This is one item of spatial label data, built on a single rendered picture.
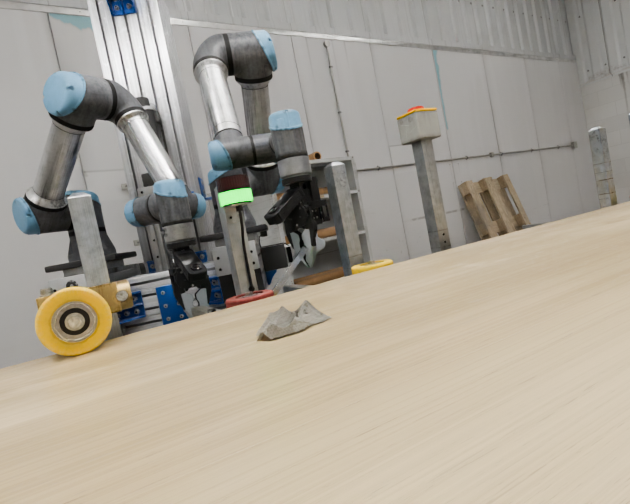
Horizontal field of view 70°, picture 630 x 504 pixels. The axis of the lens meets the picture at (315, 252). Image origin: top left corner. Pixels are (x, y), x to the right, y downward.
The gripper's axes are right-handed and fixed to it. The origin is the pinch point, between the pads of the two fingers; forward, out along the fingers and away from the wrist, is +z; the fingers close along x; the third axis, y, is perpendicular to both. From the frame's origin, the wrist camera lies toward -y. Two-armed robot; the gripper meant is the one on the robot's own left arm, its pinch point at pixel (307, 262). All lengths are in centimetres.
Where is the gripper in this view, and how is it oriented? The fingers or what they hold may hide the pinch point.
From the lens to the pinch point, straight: 105.1
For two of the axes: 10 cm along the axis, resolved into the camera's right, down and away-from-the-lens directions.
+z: 2.0, 9.8, 0.6
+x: -7.3, 1.1, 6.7
